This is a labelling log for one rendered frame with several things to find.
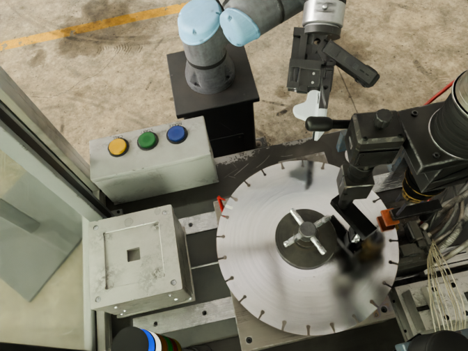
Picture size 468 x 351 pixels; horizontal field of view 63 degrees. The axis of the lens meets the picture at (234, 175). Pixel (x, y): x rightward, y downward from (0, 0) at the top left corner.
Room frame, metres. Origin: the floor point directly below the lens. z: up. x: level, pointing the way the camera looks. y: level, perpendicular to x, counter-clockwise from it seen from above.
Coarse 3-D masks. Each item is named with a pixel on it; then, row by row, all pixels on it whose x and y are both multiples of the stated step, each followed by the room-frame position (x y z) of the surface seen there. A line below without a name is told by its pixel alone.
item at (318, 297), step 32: (256, 192) 0.31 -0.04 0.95; (288, 192) 0.29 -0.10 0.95; (320, 192) 0.28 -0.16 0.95; (224, 224) 0.25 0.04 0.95; (256, 224) 0.24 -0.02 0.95; (384, 224) 0.20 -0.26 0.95; (256, 256) 0.18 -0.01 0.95; (352, 256) 0.15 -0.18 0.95; (384, 256) 0.14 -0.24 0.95; (256, 288) 0.13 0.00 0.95; (288, 288) 0.12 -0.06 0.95; (320, 288) 0.11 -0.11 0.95; (352, 288) 0.10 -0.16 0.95; (384, 288) 0.09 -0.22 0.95; (288, 320) 0.06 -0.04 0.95; (320, 320) 0.06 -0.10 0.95; (352, 320) 0.05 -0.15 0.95
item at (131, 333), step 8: (128, 328) 0.07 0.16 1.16; (136, 328) 0.07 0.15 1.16; (120, 336) 0.06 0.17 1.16; (128, 336) 0.06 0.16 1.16; (136, 336) 0.06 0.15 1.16; (144, 336) 0.06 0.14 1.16; (152, 336) 0.06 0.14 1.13; (112, 344) 0.06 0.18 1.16; (120, 344) 0.05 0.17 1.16; (128, 344) 0.05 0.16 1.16; (136, 344) 0.05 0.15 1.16; (144, 344) 0.05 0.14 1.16; (152, 344) 0.05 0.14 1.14
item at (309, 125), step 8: (312, 120) 0.27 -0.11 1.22; (320, 120) 0.27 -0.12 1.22; (328, 120) 0.27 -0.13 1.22; (336, 120) 0.27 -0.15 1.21; (344, 120) 0.27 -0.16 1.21; (312, 128) 0.26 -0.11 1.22; (320, 128) 0.26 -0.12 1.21; (328, 128) 0.26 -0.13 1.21; (336, 128) 0.26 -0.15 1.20; (344, 128) 0.26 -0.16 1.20
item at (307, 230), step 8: (296, 216) 0.23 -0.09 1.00; (328, 216) 0.22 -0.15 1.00; (304, 224) 0.21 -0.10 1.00; (312, 224) 0.20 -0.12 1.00; (320, 224) 0.20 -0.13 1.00; (304, 232) 0.19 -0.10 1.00; (312, 232) 0.19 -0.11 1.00; (288, 240) 0.19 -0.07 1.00; (296, 240) 0.18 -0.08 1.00; (304, 240) 0.19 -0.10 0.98; (312, 240) 0.18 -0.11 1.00; (320, 248) 0.16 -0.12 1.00
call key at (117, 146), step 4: (116, 140) 0.52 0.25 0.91; (120, 140) 0.52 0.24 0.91; (112, 144) 0.52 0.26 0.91; (116, 144) 0.51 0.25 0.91; (120, 144) 0.51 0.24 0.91; (124, 144) 0.51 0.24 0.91; (112, 148) 0.50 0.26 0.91; (116, 148) 0.50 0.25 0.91; (120, 148) 0.50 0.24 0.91; (124, 148) 0.50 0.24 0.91; (112, 152) 0.49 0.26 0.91; (116, 152) 0.49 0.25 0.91; (120, 152) 0.49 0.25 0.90
